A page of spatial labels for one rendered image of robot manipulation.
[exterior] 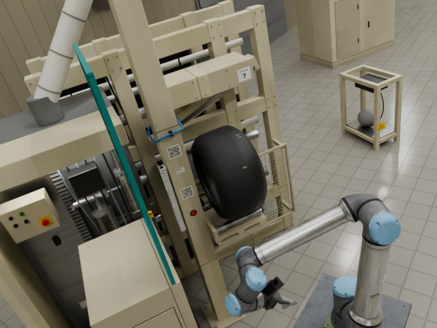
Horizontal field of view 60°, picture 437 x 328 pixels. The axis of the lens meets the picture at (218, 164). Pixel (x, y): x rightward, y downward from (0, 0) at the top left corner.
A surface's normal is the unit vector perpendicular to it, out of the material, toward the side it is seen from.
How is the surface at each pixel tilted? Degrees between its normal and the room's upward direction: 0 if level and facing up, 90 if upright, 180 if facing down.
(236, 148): 33
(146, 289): 0
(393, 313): 0
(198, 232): 90
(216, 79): 90
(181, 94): 90
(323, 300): 0
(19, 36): 90
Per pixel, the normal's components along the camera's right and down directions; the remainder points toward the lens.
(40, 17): 0.79, 0.17
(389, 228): 0.09, 0.36
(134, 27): 0.40, 0.41
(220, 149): -0.01, -0.57
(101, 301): -0.21, -0.83
